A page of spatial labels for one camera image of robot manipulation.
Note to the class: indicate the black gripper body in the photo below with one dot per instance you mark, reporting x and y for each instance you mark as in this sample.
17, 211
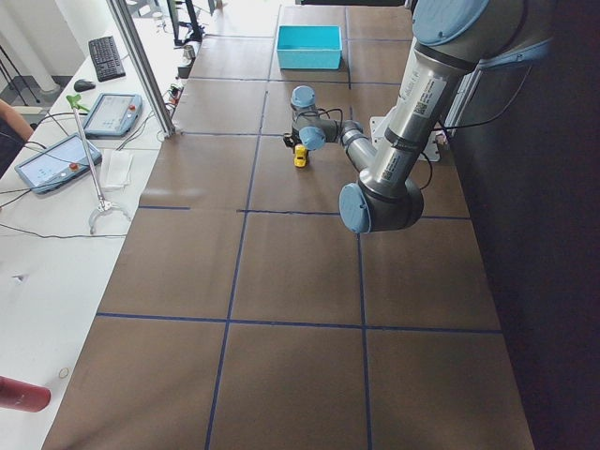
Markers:
290, 140

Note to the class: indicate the yellow beetle toy car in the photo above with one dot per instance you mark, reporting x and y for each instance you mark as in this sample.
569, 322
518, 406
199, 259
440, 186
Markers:
300, 156

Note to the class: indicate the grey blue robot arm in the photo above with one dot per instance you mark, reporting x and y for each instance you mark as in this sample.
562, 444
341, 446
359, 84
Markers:
451, 39

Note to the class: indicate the person forearm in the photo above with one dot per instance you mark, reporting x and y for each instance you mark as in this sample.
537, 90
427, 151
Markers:
15, 121

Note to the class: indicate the turquoise plastic bin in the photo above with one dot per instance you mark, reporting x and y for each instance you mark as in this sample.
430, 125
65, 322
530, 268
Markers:
309, 47

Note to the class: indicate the metal cup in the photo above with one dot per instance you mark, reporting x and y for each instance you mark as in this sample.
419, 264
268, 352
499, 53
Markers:
189, 52

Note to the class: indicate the white folded cloth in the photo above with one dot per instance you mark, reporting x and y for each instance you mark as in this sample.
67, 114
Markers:
115, 169

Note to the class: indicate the far teach pendant tablet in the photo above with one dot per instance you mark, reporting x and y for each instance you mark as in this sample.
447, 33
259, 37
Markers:
112, 116

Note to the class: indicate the teach pendant tablet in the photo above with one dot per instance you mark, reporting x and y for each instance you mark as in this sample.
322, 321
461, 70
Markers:
112, 116
55, 167

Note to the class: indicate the black keyboard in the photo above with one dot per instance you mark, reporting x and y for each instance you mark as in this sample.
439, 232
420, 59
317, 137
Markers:
106, 59

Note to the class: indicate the reacher grabber tool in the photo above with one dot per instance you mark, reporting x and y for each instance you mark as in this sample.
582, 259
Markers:
105, 207

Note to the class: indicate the black computer mouse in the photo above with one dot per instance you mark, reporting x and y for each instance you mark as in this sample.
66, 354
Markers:
82, 85

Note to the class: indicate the near teach pendant tablet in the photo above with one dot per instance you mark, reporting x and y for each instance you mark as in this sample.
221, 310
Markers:
55, 167

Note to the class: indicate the red cylinder bottle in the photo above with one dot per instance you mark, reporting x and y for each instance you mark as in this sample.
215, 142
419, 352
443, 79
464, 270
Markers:
23, 396

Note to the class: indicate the aluminium frame post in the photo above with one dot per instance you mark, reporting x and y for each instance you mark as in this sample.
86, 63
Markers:
141, 63

